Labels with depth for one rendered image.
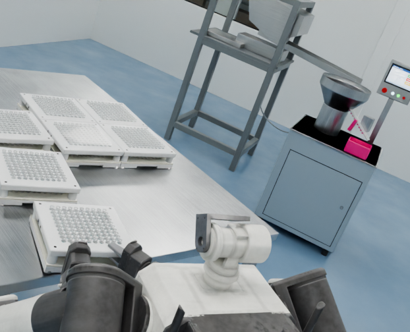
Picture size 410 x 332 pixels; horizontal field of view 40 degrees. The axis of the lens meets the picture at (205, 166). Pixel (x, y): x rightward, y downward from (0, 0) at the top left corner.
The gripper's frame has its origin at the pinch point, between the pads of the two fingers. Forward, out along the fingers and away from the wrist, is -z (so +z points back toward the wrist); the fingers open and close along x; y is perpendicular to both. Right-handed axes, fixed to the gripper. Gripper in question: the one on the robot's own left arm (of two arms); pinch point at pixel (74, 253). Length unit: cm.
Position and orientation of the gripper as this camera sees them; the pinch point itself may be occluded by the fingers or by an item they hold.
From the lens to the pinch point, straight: 151.7
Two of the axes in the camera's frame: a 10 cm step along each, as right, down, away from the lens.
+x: -3.2, 8.7, 3.7
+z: 2.8, 4.6, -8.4
